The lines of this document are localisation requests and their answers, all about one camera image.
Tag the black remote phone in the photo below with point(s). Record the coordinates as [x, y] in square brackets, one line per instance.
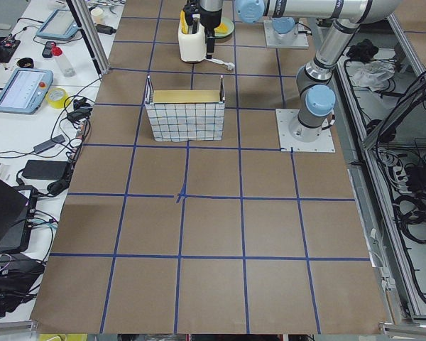
[47, 50]

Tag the crumpled white cloth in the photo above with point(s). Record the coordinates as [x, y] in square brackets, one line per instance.
[373, 75]

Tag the triangular orange bread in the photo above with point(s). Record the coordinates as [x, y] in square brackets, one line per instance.
[221, 29]

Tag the clear bottle red cap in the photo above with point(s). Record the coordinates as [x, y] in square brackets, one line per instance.
[62, 61]

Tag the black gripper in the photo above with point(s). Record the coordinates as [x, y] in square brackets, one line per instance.
[210, 21]

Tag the aluminium frame post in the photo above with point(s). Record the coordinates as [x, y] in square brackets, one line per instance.
[90, 36]

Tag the white two-slot toaster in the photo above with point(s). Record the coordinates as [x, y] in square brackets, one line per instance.
[192, 47]

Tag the white paper cup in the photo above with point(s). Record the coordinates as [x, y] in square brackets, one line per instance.
[98, 15]

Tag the near blue teach pendant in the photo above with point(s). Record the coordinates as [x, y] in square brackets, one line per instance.
[25, 90]

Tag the black laptop computer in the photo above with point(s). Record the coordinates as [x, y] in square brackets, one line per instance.
[17, 209]

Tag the yellow tape roll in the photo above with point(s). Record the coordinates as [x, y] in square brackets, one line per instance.
[56, 97]

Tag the blue teach pendant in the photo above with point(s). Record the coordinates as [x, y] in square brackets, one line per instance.
[60, 25]
[25, 90]

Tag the black power adapter brick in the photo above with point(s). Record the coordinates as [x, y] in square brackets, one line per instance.
[44, 170]

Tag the small black bowl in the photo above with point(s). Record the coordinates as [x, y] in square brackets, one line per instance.
[26, 63]

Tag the light green plate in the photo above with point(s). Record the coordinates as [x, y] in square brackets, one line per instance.
[230, 25]

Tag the wire basket with checked cloth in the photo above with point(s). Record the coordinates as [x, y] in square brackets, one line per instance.
[185, 115]

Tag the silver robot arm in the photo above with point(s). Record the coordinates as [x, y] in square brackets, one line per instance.
[347, 16]
[285, 27]

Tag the far blue teach pendant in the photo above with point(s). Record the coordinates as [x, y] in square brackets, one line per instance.
[60, 25]

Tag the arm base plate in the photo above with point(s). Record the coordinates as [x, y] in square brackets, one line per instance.
[294, 137]
[298, 42]

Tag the bread slice in toaster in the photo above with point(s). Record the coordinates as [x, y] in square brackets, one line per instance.
[182, 21]

